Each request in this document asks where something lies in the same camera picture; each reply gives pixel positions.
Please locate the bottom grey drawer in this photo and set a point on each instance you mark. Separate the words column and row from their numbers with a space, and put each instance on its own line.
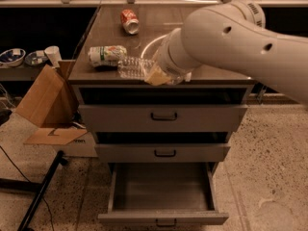
column 164, row 195

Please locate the white paper cup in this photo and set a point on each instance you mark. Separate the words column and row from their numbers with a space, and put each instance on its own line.
column 53, row 54

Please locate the middle grey drawer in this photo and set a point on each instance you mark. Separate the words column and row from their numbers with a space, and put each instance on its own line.
column 172, row 147

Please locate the brown cardboard box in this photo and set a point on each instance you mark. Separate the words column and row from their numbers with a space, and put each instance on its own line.
column 50, row 105

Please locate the green white crushed can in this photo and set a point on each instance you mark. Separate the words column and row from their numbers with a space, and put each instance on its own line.
column 106, row 55

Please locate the grey drawer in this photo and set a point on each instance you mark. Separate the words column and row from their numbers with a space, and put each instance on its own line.
column 164, row 195
column 172, row 147
column 162, row 109

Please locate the blue white bowl right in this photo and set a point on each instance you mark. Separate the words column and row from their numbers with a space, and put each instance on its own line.
column 36, row 58

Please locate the clear plastic water bottle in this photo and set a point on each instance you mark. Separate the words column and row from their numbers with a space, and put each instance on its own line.
column 137, row 69

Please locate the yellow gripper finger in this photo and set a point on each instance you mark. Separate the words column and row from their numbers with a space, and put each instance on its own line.
column 156, row 76

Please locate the red soda can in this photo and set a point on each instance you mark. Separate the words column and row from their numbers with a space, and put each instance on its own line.
column 129, row 22

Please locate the top grey drawer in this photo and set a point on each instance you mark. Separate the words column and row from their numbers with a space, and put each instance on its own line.
column 162, row 109

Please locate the black stand leg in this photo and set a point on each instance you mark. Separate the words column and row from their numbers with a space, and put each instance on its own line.
column 38, row 189

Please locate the grey drawer cabinet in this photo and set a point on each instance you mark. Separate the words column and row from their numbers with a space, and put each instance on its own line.
column 155, row 22

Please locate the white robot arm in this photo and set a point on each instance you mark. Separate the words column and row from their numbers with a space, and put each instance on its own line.
column 233, row 37

